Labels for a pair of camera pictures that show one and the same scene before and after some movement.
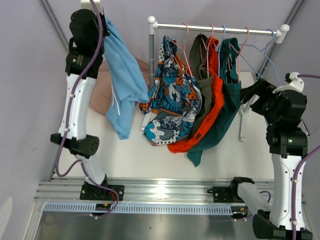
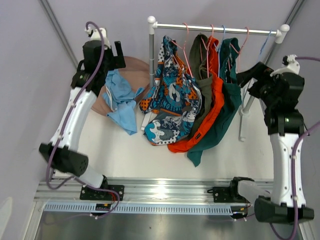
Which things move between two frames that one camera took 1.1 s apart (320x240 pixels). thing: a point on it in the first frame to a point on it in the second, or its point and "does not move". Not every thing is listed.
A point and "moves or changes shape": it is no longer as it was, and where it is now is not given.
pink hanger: [238, 52] does not move
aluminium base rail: [135, 192] does not move
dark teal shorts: [229, 58] does not move
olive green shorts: [199, 66] does not move
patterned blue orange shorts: [176, 98] does not move
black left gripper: [105, 32] to [117, 61]
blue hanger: [266, 53] to [266, 40]
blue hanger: [218, 49] does not move
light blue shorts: [128, 84] moves or changes shape
